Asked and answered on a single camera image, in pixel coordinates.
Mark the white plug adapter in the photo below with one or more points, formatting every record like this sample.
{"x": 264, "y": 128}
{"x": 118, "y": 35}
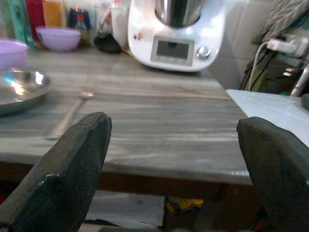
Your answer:
{"x": 282, "y": 46}

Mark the grey patterned cloth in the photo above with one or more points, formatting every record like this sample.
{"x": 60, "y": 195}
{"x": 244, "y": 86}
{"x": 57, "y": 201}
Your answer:
{"x": 277, "y": 19}

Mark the red carton box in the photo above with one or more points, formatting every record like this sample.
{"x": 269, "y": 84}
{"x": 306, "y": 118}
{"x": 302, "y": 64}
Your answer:
{"x": 35, "y": 17}

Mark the small purple plastic bowl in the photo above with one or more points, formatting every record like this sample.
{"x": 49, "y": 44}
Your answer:
{"x": 58, "y": 38}

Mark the small bottle with red cap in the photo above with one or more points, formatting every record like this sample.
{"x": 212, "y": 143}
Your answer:
{"x": 81, "y": 30}

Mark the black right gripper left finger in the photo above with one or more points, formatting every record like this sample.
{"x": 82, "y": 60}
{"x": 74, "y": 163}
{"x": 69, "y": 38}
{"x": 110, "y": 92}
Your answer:
{"x": 60, "y": 174}

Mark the silver metal plate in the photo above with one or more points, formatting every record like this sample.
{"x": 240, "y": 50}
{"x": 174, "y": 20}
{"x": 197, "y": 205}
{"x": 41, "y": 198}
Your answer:
{"x": 19, "y": 89}

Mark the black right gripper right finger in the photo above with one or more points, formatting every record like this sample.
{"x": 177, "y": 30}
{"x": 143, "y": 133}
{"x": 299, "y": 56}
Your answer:
{"x": 280, "y": 169}

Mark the white kitchen food processor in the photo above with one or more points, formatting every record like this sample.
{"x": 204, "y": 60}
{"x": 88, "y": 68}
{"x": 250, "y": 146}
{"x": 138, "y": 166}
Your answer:
{"x": 176, "y": 46}

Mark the silver metal fork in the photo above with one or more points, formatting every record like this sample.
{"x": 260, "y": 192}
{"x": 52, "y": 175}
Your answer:
{"x": 70, "y": 113}

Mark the large purple plastic bowl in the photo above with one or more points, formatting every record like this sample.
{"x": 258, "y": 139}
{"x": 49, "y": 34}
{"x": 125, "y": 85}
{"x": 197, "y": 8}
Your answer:
{"x": 12, "y": 54}

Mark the teal green package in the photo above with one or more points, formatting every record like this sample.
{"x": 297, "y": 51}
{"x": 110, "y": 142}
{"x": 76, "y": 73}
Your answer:
{"x": 20, "y": 21}

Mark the yellow blue crumpled bag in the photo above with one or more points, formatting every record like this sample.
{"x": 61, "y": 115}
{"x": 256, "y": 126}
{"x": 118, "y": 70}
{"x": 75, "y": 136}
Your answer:
{"x": 183, "y": 205}

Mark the silver metal tube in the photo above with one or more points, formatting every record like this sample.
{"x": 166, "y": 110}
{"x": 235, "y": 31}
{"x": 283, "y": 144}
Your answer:
{"x": 300, "y": 82}

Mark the steel mixing bowl of processor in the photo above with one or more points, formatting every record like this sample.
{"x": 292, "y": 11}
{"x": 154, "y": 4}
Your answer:
{"x": 178, "y": 12}

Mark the orange carton box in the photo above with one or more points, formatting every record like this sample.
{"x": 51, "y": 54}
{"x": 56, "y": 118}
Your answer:
{"x": 52, "y": 13}

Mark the white paper sheet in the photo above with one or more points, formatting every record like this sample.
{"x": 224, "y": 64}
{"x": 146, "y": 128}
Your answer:
{"x": 128, "y": 207}

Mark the black round lid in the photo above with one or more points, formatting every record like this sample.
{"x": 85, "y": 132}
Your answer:
{"x": 107, "y": 44}

